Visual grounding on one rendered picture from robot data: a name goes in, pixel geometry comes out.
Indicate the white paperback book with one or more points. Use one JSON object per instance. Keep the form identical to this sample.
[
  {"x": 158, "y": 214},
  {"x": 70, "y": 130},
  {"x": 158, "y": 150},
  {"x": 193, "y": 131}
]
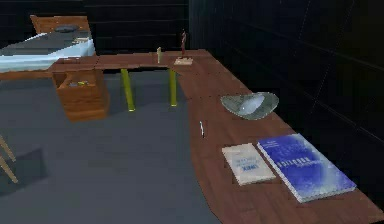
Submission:
[{"x": 247, "y": 163}]

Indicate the dark grey pillow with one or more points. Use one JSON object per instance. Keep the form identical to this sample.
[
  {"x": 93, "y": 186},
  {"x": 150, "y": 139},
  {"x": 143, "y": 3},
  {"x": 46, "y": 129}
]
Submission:
[{"x": 66, "y": 28}]

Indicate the bed with pale blue cover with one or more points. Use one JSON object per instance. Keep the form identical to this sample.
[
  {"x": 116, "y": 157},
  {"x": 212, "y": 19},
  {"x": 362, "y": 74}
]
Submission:
[{"x": 40, "y": 50}]

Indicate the dark red statuette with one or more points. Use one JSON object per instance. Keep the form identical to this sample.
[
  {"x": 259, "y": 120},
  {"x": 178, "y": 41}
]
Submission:
[{"x": 183, "y": 42}]

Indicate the brown wooden L-shaped desk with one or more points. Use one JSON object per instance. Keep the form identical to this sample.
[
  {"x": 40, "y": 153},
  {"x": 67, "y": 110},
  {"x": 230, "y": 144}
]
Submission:
[{"x": 213, "y": 110}]

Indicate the blue spiral notebook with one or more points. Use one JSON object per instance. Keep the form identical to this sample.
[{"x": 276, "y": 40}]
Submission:
[{"x": 305, "y": 166}]

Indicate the beige flat card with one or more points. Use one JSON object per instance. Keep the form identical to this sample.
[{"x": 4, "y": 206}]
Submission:
[{"x": 183, "y": 61}]

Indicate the small white pen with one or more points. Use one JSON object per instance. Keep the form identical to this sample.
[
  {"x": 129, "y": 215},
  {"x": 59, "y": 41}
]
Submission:
[{"x": 202, "y": 129}]

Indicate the small beige candle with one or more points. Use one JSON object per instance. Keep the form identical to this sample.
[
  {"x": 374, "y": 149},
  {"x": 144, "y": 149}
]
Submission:
[{"x": 159, "y": 55}]

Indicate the small yellow grey item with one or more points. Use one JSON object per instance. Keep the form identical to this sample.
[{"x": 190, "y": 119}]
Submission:
[{"x": 80, "y": 83}]

